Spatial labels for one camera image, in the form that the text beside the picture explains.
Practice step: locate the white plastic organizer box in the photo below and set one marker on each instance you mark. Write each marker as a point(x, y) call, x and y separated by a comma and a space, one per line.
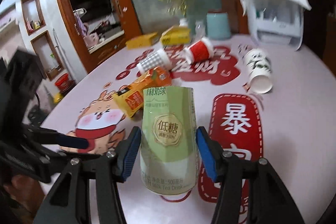
point(276, 22)

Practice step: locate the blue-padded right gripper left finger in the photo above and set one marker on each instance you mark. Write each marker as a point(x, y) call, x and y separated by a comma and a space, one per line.
point(68, 199)

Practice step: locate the red paper cup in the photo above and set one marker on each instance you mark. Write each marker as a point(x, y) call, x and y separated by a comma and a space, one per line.
point(199, 51)

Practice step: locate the orange yellow drink cup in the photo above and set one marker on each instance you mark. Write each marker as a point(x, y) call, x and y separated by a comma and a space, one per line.
point(130, 98)

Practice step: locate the green milk tea cup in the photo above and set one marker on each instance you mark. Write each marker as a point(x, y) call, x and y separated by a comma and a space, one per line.
point(169, 157)

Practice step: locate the teal canister with lid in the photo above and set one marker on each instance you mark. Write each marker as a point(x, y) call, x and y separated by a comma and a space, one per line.
point(218, 26)

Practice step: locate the white pill bottle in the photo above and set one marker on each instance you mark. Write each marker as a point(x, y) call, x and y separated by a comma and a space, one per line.
point(183, 22)

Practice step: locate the grey checkered paper cup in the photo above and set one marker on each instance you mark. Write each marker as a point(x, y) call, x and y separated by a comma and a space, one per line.
point(156, 59)

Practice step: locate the red bucket on floor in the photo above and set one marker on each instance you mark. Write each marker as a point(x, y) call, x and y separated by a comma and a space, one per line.
point(63, 82)

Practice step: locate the flat yellow box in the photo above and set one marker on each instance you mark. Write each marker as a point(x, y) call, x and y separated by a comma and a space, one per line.
point(146, 40)

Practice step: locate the small clear bottle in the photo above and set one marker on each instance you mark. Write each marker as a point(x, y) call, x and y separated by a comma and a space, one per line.
point(200, 30)

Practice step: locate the open yellow box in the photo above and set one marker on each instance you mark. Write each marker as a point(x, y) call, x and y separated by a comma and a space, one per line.
point(176, 35)

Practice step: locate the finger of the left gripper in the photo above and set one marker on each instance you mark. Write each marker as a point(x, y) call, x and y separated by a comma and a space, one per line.
point(48, 136)

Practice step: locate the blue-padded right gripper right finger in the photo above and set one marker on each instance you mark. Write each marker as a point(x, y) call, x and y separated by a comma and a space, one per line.
point(269, 200)

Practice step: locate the white bamboo-print paper cup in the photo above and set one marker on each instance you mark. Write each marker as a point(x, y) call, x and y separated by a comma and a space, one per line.
point(259, 71)

